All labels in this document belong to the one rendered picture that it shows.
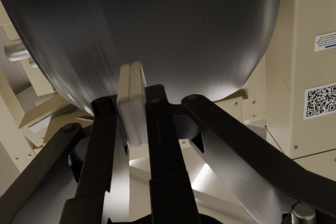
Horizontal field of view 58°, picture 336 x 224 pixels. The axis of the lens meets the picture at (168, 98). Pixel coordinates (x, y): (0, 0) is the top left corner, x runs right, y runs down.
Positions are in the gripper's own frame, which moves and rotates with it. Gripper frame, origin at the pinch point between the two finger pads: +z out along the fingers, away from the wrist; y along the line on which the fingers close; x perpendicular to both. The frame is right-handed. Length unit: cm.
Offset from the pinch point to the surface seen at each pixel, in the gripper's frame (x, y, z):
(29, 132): -35, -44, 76
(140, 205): -471, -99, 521
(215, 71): -4.9, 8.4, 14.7
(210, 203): -460, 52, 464
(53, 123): -31, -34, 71
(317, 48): -11.6, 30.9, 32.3
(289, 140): -32, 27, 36
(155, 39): 1.0, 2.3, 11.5
